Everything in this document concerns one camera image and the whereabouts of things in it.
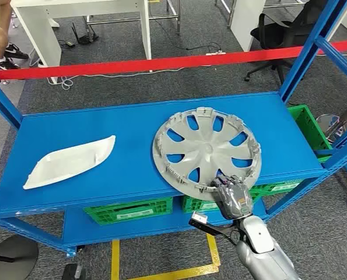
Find steel table frame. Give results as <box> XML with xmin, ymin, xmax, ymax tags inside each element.
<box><xmin>86</xmin><ymin>0</ymin><xmax>182</xmax><ymax>36</ymax></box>

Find black round base plate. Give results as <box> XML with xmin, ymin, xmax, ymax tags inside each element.
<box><xmin>0</xmin><ymin>234</ymin><xmax>39</xmax><ymax>280</ymax></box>

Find chrome stanchion base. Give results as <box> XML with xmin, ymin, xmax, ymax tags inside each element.
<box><xmin>316</xmin><ymin>96</ymin><xmax>347</xmax><ymax>145</ymax></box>

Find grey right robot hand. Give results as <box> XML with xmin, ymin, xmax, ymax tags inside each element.
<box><xmin>210</xmin><ymin>174</ymin><xmax>254</xmax><ymax>221</ymax></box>

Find red barrier belt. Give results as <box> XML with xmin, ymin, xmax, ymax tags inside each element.
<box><xmin>0</xmin><ymin>38</ymin><xmax>347</xmax><ymax>81</ymax></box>

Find black power adapter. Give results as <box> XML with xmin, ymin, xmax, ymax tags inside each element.
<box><xmin>58</xmin><ymin>38</ymin><xmax>76</xmax><ymax>49</ymax></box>

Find white partition desk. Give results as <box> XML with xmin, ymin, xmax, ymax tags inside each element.
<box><xmin>214</xmin><ymin>0</ymin><xmax>309</xmax><ymax>53</ymax></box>

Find white plastic trim part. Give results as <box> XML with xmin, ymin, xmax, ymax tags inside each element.
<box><xmin>22</xmin><ymin>135</ymin><xmax>116</xmax><ymax>191</ymax></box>

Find black office chair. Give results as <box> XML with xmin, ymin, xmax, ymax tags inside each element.
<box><xmin>244</xmin><ymin>0</ymin><xmax>328</xmax><ymax>86</ymax></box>

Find white floor cable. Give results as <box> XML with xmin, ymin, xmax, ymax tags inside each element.
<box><xmin>46</xmin><ymin>65</ymin><xmax>212</xmax><ymax>92</ymax></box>

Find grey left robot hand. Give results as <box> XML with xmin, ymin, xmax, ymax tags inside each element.
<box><xmin>62</xmin><ymin>263</ymin><xmax>87</xmax><ymax>280</ymax></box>

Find black power cable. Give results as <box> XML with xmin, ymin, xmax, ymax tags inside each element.
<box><xmin>149</xmin><ymin>8</ymin><xmax>223</xmax><ymax>52</ymax></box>

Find grey plastic wheel hubcap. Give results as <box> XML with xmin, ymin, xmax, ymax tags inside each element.
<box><xmin>152</xmin><ymin>107</ymin><xmax>262</xmax><ymax>202</ymax></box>

